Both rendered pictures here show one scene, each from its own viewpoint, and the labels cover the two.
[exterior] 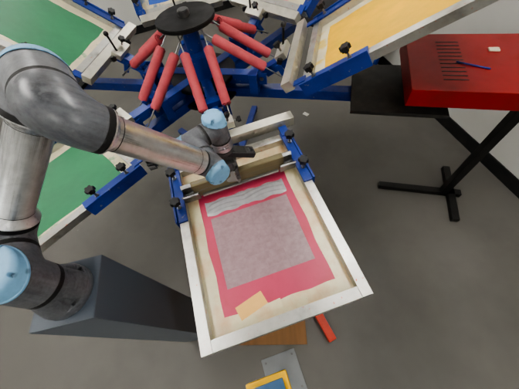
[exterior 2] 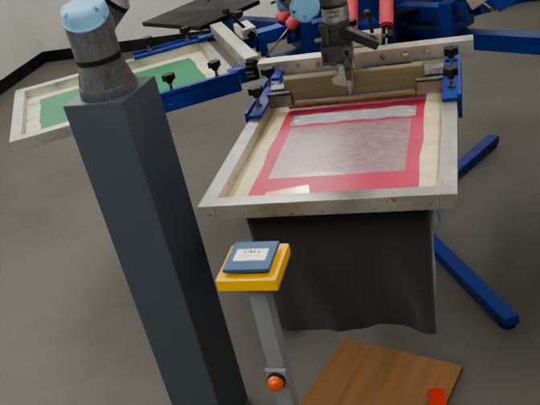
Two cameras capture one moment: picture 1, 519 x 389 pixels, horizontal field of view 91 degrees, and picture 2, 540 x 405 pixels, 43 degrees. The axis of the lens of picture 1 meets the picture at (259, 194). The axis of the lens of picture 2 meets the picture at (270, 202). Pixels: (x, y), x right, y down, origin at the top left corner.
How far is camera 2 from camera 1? 1.28 m
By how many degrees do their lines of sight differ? 34
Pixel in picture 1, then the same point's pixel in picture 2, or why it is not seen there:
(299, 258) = (382, 168)
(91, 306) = (124, 98)
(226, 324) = not seen: hidden behind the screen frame
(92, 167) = (181, 79)
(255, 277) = (310, 174)
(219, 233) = (293, 138)
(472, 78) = not seen: outside the picture
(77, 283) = (124, 71)
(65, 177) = not seen: hidden behind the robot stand
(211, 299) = (242, 183)
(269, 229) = (362, 142)
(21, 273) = (101, 14)
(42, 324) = (76, 103)
